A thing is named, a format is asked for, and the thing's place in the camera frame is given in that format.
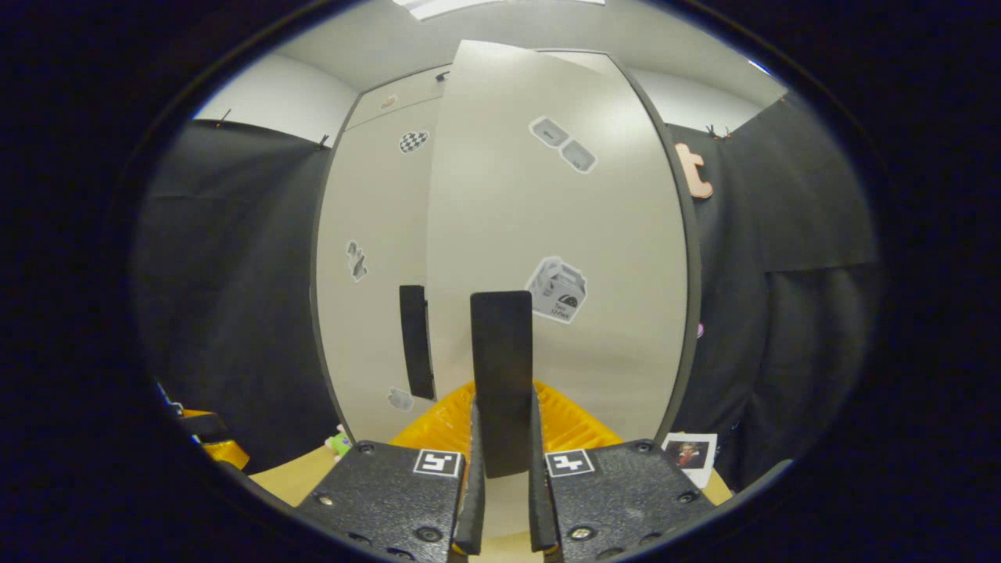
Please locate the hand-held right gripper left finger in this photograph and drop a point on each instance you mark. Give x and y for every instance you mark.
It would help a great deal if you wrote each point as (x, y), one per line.
(471, 500)

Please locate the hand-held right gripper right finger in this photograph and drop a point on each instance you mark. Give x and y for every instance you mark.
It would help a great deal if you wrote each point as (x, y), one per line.
(538, 500)

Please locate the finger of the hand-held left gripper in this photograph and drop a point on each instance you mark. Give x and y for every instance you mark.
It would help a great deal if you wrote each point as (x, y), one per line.
(227, 453)

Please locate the white cabinet door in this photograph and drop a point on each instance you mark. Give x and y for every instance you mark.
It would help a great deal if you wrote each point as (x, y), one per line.
(367, 328)
(547, 219)

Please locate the white double-door shoe cabinet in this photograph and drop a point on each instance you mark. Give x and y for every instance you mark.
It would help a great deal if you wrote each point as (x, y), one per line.
(691, 274)

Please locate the small green toy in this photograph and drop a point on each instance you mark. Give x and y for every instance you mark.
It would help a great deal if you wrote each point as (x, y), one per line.
(339, 444)

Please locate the black backdrop cloth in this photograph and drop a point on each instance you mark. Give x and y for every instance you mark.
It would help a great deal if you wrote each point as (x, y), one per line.
(235, 274)

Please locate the white printed card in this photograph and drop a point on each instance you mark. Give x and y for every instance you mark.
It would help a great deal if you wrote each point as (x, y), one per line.
(688, 457)

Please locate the large ceiling light panel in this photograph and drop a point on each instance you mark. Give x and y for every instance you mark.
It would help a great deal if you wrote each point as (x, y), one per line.
(485, 6)

